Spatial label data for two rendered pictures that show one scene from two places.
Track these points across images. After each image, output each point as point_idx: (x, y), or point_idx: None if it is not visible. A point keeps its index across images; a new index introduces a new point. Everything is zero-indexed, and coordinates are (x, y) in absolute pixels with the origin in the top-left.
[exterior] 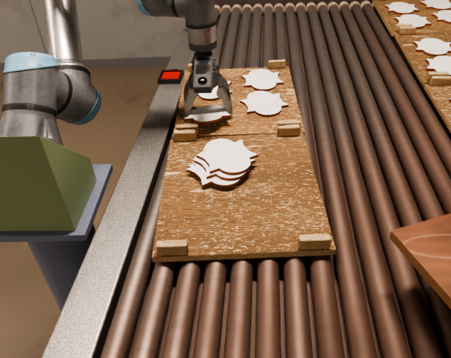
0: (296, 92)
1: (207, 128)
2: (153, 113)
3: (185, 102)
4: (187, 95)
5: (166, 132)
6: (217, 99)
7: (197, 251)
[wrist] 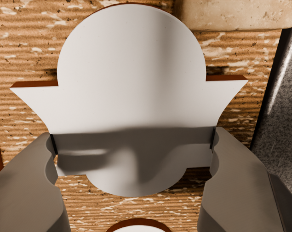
0: None
1: None
2: None
3: (260, 164)
4: (273, 204)
5: (281, 79)
6: (117, 222)
7: None
